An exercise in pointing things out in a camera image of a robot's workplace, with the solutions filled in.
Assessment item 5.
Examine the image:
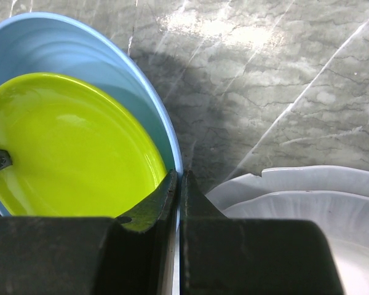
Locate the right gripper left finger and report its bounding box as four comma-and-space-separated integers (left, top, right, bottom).
0, 170, 177, 294

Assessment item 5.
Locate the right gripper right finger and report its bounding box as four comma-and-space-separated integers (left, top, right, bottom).
180, 171, 344, 294

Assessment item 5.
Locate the lime green plate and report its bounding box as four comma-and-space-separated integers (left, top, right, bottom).
0, 73, 167, 218

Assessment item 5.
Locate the blue plastic plate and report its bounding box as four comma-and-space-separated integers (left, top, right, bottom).
0, 12, 184, 295

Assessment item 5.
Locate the white ribbed deep plate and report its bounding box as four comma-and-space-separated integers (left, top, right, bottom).
223, 191, 369, 294

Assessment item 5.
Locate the white bottom plate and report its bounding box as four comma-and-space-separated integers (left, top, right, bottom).
206, 165, 369, 211

